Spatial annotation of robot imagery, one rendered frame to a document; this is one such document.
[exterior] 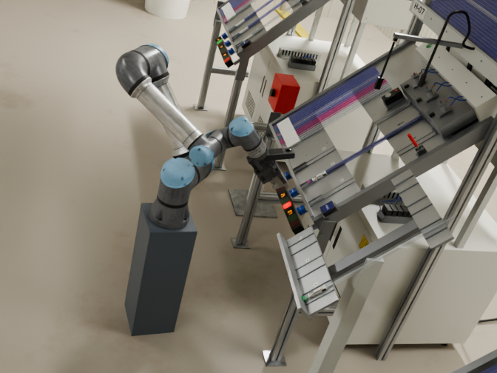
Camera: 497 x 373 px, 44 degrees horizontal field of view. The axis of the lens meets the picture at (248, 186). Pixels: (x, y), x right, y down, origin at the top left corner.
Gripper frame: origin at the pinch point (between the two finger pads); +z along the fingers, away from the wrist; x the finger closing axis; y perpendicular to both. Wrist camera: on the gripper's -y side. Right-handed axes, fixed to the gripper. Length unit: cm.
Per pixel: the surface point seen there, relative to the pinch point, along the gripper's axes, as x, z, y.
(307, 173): -6.0, 5.1, -7.9
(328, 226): 25.3, 5.5, -6.3
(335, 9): -443, 179, -99
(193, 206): -80, 45, 59
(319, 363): 52, 36, 21
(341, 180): 7.6, 5.1, -18.1
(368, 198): 21.0, 7.5, -23.3
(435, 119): 12, -1, -57
